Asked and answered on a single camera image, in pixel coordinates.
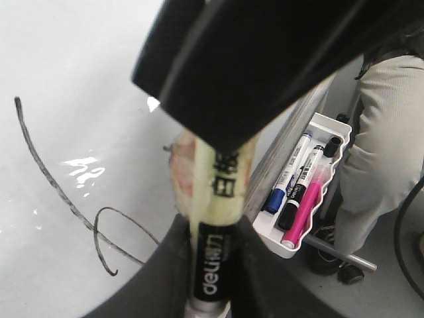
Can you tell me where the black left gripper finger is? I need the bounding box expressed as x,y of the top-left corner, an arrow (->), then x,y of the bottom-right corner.
132,1 -> 423,153

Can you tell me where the black white whiteboard marker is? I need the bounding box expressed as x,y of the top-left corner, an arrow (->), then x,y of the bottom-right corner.
187,137 -> 258,317

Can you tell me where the blue whiteboard marker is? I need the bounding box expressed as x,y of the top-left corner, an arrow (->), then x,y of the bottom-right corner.
264,131 -> 312,214

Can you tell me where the black whiteboard marker in tray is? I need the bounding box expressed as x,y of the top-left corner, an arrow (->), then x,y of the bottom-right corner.
277,144 -> 325,231

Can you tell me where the white whiteboard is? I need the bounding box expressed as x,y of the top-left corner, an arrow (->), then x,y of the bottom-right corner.
1,1 -> 181,317

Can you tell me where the red magnet taped to marker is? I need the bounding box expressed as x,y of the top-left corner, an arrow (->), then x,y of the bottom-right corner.
164,129 -> 196,218

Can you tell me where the white plastic marker tray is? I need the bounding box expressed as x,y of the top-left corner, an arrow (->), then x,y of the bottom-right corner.
253,113 -> 352,258

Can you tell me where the black marker cap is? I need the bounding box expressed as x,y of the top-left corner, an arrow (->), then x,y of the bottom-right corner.
323,136 -> 342,158

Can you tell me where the pink highlighter marker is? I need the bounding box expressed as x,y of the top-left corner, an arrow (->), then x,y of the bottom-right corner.
280,164 -> 331,249

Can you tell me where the person in beige trousers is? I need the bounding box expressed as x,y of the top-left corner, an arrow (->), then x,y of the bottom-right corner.
334,21 -> 423,254

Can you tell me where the grey metal stand bar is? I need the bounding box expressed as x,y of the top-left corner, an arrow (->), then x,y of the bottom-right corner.
304,235 -> 377,275

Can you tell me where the black shoe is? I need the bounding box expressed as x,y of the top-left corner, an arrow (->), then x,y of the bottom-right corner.
307,224 -> 364,286

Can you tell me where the black cable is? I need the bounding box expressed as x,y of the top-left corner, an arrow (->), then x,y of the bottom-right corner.
393,177 -> 424,301

